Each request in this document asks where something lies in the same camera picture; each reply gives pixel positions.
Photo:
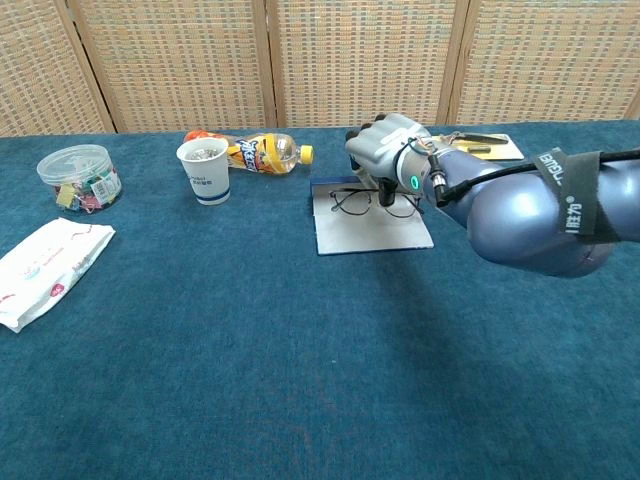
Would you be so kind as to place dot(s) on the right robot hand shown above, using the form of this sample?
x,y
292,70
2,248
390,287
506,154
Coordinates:
x,y
382,145

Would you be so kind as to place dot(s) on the black eyeglasses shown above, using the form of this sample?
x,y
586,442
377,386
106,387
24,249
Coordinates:
x,y
352,202

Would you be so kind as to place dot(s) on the blue glasses case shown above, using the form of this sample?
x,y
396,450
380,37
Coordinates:
x,y
370,232

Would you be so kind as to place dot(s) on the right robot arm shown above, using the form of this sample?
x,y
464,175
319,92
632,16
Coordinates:
x,y
520,225

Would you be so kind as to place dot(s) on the woven folding screen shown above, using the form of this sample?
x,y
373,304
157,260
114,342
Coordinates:
x,y
350,60

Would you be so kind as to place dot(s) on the yellow razor blister pack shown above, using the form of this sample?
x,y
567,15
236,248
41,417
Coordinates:
x,y
492,147

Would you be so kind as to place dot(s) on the orange drink bottle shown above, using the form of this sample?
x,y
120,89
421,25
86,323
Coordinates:
x,y
260,155

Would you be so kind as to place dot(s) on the clear plastic cup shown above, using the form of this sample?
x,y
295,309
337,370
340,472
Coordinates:
x,y
207,175

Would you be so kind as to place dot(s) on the teal table carpet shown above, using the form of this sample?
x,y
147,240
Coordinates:
x,y
280,360

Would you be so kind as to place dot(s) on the clear jar of binder clips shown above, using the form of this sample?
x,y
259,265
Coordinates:
x,y
80,177

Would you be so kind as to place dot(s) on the white tissue pack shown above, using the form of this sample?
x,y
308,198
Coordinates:
x,y
47,267

